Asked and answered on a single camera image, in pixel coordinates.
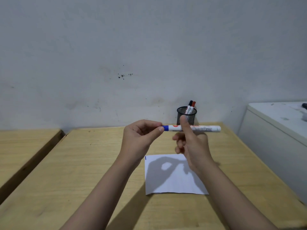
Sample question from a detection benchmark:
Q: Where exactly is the white marker pen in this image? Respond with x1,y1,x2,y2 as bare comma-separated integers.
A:
168,125,221,132

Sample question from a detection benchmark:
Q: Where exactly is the person's right forearm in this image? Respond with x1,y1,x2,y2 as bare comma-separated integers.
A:
194,160,280,230

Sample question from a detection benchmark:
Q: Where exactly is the person's left hand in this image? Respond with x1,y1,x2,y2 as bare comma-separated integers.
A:
119,120,165,167

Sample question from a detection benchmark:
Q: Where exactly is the white cabinet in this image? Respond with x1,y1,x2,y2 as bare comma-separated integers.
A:
237,101,307,205

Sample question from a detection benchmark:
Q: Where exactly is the black mesh pen holder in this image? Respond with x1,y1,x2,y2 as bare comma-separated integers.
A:
177,106,197,126

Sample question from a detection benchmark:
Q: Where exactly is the person's right hand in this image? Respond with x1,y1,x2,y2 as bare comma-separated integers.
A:
172,115,214,173

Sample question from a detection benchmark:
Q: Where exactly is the person's left forearm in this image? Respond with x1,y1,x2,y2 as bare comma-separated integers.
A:
59,156,142,230

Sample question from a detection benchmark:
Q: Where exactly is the light wooden side table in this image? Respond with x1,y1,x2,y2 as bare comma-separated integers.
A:
0,128,65,204

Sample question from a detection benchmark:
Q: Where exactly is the white paper sheet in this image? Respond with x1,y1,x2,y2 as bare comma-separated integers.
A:
145,154,209,196

